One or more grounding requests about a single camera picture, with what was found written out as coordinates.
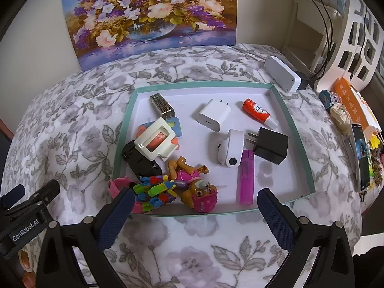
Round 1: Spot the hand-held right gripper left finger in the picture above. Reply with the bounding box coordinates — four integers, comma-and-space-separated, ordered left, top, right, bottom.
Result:
36, 187, 135, 288

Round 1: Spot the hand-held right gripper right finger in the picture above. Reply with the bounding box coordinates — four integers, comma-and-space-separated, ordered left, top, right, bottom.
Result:
257, 187, 356, 288

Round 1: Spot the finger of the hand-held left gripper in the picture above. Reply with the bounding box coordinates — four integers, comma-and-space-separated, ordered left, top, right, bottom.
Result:
0, 184, 26, 210
28, 179, 60, 207

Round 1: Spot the pink wristband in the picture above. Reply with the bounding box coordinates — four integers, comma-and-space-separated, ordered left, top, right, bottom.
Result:
108, 177, 144, 214

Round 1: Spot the multicoloured plastic clip toy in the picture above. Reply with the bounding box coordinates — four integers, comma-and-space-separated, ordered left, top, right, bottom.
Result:
133, 174, 178, 213

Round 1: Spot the purple lighter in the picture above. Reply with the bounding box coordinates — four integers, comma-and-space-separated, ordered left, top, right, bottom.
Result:
238, 150, 255, 205

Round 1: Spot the black toy car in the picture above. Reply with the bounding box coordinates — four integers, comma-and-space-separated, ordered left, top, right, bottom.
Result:
121, 140, 162, 183

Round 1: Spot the black charger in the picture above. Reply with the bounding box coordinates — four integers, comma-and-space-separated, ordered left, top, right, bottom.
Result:
246, 127, 289, 165

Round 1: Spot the pink pup toy figure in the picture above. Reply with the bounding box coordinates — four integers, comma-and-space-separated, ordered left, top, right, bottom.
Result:
168, 156, 219, 215

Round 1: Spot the white hair claw clip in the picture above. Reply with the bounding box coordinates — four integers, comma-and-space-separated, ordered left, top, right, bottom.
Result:
134, 118, 180, 161

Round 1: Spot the white rounded plastic gadget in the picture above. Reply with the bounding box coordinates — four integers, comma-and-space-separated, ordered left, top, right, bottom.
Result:
216, 128, 244, 168

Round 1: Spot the orange toy knife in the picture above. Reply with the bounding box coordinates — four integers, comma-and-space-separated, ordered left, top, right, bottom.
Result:
137, 123, 180, 150

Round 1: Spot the red and white glue stick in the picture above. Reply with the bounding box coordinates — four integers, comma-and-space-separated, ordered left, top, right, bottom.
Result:
242, 98, 279, 127

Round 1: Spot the gold patterned lighter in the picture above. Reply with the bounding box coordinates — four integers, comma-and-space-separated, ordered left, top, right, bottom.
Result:
150, 94, 175, 119

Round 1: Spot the white charger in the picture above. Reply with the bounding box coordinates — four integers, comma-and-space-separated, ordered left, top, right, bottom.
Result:
197, 98, 232, 132

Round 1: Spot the teal shallow cardboard box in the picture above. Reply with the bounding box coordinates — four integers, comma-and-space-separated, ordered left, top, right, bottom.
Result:
108, 80, 316, 216

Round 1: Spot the person's left hand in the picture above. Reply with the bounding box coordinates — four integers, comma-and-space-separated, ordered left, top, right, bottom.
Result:
17, 244, 38, 288

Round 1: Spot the smartphone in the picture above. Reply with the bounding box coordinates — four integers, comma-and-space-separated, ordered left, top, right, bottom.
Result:
351, 123, 372, 193

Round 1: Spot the beige lace roll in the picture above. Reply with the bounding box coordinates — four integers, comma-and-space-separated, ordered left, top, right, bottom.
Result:
330, 102, 350, 132

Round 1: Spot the wrist watch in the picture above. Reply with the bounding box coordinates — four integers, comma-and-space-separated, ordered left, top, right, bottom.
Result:
319, 89, 338, 110

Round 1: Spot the orange booklet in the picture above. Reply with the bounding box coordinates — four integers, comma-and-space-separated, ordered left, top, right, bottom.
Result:
333, 77, 383, 134

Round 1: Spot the white rectangular power box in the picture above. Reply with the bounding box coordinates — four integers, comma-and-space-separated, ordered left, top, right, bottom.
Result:
264, 55, 302, 93

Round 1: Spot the grey floral blanket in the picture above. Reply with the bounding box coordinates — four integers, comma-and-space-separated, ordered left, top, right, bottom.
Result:
0, 43, 365, 288

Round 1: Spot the white lattice furniture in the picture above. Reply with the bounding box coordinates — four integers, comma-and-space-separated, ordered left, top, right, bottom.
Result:
315, 0, 384, 92

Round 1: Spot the white shelf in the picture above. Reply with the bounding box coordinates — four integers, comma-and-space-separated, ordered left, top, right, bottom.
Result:
282, 0, 342, 75

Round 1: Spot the flower painting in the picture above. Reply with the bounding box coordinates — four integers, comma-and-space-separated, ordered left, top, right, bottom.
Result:
61, 0, 237, 72

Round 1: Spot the black cable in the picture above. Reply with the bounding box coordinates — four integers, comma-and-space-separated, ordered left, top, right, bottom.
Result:
300, 0, 336, 80

